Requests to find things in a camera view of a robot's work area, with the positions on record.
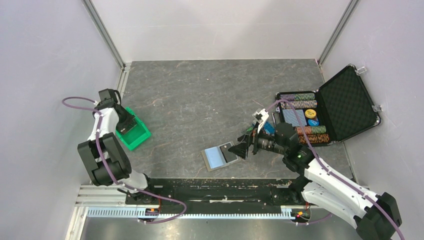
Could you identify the yellow dealer button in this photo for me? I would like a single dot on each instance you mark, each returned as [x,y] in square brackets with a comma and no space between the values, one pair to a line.
[310,113]

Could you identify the top poker chip row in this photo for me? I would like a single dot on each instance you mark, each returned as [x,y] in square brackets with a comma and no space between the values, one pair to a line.
[298,97]

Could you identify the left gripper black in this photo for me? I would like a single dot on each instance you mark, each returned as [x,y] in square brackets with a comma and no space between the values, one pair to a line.
[129,120]

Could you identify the poker chip row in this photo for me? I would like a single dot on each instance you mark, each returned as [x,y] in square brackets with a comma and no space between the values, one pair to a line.
[311,130]
[301,104]
[321,138]
[298,97]

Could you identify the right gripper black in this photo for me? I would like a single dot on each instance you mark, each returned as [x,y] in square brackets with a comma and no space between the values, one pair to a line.
[241,149]

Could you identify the black poker chip case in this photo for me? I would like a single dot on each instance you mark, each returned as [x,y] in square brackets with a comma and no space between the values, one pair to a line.
[344,106]

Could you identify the grey card holder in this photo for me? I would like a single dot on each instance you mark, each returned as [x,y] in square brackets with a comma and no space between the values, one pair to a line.
[214,159]

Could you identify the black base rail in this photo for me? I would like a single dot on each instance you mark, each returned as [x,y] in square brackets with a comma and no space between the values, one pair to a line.
[213,196]

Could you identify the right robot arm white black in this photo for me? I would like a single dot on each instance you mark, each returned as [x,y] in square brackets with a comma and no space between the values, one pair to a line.
[373,216]

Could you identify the blue playing card deck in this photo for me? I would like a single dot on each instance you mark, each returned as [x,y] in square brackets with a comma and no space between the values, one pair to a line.
[295,118]

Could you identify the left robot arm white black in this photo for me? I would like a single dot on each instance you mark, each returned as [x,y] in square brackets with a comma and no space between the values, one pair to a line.
[103,154]

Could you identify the blue round chip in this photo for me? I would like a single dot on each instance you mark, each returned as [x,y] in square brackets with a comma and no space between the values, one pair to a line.
[313,122]

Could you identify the bottom poker chip row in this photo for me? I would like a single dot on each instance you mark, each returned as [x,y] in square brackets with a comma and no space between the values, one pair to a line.
[321,138]

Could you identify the green plastic bin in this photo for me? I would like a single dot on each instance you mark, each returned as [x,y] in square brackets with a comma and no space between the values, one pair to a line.
[137,135]

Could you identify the blue toy brick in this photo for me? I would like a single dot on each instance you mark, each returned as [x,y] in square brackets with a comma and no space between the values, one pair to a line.
[268,128]

